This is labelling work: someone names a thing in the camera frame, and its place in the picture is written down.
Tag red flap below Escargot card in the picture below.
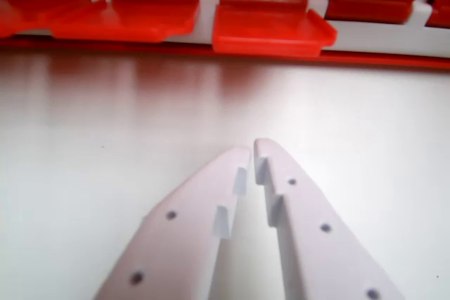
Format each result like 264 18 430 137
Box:
212 0 339 58

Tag red folded-out flap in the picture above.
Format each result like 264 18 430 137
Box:
0 0 109 39

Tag red flap below Chouette card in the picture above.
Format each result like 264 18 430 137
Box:
47 0 201 42

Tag red and white game board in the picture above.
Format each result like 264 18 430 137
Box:
0 0 450 73

